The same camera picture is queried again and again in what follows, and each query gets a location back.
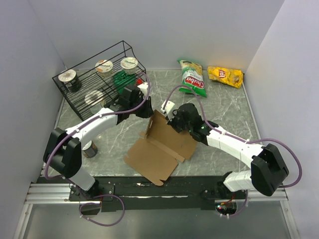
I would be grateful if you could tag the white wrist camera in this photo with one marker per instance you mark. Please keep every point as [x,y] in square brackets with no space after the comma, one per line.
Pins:
[167,109]
[143,86]

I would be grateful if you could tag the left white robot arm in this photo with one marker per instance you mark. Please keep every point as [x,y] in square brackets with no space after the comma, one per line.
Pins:
[64,148]

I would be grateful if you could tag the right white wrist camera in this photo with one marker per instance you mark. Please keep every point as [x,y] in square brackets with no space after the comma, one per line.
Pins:
[167,109]

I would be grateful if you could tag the dark tin can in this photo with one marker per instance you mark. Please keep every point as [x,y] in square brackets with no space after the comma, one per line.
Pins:
[90,149]

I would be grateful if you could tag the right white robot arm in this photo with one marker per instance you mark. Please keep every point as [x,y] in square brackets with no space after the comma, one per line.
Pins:
[266,167]

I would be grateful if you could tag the white cup lower rack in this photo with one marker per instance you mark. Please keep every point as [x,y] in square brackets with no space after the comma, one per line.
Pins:
[95,101]

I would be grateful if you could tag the brown cardboard box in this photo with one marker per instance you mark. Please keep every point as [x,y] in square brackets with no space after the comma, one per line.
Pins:
[159,150]

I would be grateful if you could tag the Chobani yogurt cup on rack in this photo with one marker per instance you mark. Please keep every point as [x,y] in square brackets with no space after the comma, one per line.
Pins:
[129,65]

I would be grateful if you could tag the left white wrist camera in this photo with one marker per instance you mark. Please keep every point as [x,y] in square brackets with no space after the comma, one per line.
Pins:
[143,86]

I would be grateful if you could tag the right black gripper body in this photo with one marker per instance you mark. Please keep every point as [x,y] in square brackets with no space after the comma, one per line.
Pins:
[177,123]

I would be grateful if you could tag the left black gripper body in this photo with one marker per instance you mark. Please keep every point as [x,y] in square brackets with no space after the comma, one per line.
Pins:
[143,111]

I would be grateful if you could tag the aluminium extrusion rail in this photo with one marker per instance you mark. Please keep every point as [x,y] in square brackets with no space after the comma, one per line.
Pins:
[48,194]

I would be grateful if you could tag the black wire rack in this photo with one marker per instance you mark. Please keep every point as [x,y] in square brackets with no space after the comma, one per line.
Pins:
[92,80]

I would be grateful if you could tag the green snack bag in rack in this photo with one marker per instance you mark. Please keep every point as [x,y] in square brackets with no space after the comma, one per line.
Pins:
[121,79]

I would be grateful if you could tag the orange yogurt cup on rack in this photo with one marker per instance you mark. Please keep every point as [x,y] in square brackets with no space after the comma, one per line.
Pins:
[104,68]

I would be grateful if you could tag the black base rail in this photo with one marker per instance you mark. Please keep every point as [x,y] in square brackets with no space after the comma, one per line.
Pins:
[138,193]

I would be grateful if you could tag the yellow Lays chips bag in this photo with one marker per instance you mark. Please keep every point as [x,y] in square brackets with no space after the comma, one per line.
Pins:
[230,77]

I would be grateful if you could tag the green Chuba chips bag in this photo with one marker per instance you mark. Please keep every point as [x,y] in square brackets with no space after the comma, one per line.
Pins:
[192,76]

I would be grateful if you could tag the dark yogurt cup on rack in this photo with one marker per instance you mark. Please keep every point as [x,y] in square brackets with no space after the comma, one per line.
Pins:
[70,79]

